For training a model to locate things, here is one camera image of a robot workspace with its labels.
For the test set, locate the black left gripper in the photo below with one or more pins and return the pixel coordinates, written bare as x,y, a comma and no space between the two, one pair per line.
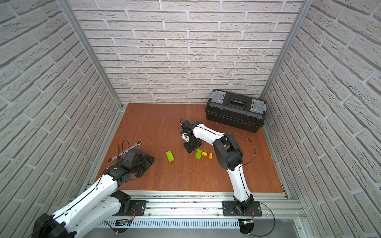
144,162

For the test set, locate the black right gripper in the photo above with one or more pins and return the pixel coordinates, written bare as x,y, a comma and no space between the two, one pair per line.
189,148

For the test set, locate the green 2x4 lego brick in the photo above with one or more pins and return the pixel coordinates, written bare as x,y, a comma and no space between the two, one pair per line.
170,156
198,154

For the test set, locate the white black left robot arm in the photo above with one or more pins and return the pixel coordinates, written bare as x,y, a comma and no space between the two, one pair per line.
99,202

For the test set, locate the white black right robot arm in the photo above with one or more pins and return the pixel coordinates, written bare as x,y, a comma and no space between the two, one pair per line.
229,155

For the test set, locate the silver ratchet wrench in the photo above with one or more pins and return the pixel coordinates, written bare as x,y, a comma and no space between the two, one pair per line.
138,143

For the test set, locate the black plastic toolbox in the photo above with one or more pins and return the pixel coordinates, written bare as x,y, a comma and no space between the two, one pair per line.
236,110

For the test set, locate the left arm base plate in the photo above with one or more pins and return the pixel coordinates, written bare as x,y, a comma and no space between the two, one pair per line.
135,207

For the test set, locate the aluminium front rail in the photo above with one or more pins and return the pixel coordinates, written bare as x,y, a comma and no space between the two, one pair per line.
203,205

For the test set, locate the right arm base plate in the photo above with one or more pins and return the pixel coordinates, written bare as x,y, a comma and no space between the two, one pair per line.
232,208

